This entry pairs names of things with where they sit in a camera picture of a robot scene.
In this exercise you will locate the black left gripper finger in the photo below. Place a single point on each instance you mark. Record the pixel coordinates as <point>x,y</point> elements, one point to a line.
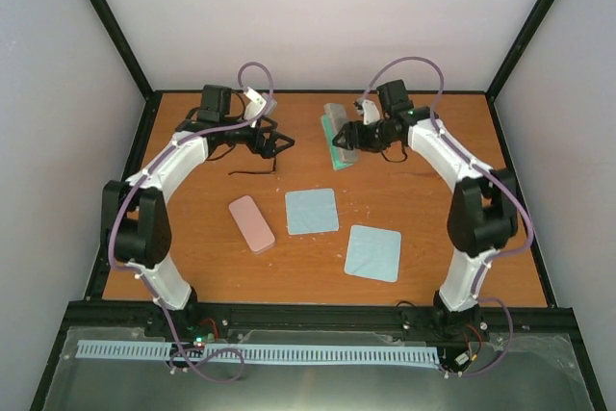
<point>264,124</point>
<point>279,142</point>

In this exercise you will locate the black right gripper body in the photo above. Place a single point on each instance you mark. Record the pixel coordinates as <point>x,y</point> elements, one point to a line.
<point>376,141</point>

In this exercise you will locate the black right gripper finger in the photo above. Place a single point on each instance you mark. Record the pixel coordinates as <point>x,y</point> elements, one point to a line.
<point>343,142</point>
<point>349,129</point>

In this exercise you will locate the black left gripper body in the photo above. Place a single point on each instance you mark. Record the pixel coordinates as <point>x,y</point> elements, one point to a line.
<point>253,142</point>

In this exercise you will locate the grey green glasses case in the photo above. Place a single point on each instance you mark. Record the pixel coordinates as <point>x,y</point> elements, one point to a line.
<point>333,121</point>

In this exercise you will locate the light blue cleaning cloth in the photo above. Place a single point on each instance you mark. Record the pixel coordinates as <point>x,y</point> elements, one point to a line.
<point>311,212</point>
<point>373,253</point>

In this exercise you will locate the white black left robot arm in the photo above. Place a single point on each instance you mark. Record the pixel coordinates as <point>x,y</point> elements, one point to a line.
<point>135,228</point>

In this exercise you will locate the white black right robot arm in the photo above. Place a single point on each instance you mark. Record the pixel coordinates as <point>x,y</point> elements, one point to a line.
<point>482,217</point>

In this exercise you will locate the pink glasses case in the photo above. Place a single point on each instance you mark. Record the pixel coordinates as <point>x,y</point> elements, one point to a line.
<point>252,224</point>

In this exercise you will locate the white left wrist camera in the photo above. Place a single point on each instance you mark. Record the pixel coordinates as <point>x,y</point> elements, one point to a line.
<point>259,104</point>

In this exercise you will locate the light blue slotted cable duct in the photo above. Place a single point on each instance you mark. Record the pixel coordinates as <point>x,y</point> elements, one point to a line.
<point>304,355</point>

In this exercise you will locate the black cage frame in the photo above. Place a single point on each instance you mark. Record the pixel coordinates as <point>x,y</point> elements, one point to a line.
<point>549,320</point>

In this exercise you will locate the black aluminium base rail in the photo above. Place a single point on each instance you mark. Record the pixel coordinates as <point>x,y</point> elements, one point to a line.
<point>404,322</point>

